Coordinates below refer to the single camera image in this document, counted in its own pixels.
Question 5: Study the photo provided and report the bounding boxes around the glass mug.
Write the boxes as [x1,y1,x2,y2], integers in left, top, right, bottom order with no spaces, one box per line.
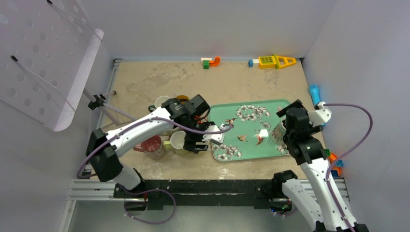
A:
[271,121,287,154]

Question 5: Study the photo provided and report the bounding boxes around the blue white toy block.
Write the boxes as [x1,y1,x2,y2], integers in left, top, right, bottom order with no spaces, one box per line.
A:
[248,58,260,68]

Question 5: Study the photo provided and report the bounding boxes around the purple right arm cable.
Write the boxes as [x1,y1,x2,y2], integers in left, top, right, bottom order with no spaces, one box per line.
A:
[323,103,374,232]

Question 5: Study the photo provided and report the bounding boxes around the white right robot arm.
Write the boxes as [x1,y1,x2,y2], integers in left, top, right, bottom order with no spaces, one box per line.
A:
[270,100,368,232]

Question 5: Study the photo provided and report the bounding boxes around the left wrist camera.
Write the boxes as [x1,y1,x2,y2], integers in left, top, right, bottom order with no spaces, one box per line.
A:
[202,124,229,145]

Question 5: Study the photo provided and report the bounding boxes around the colourful toy blocks pile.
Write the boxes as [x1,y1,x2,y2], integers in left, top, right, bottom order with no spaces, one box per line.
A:
[325,149,344,178]

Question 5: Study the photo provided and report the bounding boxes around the cream floral mug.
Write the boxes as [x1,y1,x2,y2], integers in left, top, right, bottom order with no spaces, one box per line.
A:
[160,127,181,136]

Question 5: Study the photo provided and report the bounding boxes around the pink ghost mug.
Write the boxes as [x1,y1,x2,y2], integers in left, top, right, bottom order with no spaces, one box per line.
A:
[133,135,166,160]

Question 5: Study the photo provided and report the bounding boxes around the green floral serving tray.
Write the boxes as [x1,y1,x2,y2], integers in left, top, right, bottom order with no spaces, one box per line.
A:
[208,99,290,162]

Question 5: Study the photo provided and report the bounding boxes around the orange green toy blocks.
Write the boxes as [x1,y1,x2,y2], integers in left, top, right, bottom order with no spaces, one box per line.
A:
[200,56,221,69]

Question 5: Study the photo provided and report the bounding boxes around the blue toy microphone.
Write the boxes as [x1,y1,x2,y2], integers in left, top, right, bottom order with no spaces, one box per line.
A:
[308,85,321,107]

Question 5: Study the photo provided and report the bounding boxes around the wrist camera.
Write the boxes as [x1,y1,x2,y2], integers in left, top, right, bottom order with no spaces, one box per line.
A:
[202,124,229,145]
[307,101,332,126]

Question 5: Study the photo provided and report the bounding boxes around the yellow toy phone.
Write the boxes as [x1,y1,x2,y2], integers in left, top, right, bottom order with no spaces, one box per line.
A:
[258,54,297,70]

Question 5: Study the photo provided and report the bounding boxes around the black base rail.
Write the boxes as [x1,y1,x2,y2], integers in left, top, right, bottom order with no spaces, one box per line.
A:
[113,179,296,214]

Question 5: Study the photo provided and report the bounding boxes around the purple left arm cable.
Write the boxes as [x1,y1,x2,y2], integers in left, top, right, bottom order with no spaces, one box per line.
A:
[76,117,234,224]

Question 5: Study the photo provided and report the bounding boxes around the dark green mug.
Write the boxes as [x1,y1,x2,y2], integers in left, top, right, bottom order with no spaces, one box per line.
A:
[148,96,170,112]

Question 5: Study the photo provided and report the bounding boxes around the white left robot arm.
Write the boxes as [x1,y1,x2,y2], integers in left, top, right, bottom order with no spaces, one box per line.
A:
[86,95,212,198]

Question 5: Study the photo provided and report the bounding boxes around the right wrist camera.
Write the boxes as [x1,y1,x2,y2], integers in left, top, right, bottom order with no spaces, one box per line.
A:
[307,101,332,126]

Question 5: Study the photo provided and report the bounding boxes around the blue butterfly mug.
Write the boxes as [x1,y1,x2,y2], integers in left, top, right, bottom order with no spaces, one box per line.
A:
[175,95,190,103]

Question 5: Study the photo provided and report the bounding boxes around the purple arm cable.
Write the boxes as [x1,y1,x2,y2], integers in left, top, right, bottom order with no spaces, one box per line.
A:
[323,103,374,232]
[76,117,234,224]

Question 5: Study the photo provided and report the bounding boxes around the orange mug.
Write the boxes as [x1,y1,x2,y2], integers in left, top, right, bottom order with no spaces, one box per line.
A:
[195,112,209,124]

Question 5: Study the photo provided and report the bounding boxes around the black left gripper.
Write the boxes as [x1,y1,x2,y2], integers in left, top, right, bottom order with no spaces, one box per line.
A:
[182,116,215,153]

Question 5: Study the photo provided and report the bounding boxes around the white perforated panel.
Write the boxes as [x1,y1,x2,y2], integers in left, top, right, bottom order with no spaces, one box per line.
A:
[0,0,103,131]

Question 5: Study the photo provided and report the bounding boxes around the pale green faceted mug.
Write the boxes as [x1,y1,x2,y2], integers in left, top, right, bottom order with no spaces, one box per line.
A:
[163,131,188,155]

